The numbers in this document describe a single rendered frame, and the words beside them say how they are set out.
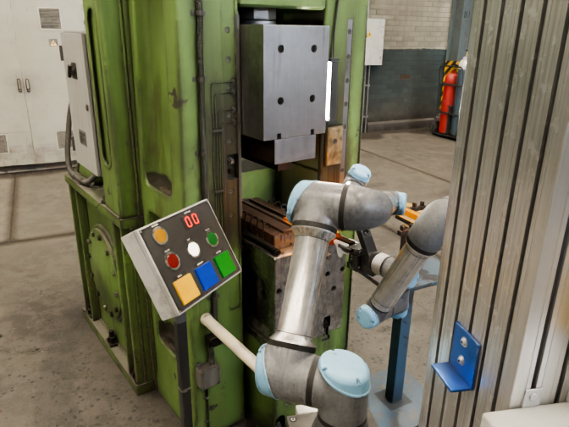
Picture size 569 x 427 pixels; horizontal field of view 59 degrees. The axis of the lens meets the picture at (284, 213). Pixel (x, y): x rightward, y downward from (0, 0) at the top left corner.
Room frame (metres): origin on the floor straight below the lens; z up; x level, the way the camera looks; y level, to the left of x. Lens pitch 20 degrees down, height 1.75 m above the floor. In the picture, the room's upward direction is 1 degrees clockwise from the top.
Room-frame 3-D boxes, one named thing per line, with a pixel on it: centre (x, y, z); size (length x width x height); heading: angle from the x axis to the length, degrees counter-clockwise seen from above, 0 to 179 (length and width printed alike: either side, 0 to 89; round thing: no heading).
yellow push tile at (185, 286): (1.35, 0.29, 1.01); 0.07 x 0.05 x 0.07; 152
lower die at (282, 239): (2.07, 0.09, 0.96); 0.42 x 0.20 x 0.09; 37
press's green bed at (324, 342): (2.11, 0.05, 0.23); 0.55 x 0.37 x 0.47; 37
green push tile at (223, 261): (1.53, 0.20, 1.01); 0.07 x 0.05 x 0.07; 152
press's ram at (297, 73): (2.09, 0.05, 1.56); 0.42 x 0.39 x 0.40; 37
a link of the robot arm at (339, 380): (0.95, -0.13, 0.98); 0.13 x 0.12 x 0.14; 71
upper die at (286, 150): (2.07, 0.09, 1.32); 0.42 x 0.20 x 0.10; 37
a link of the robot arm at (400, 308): (1.47, -0.37, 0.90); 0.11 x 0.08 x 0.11; 134
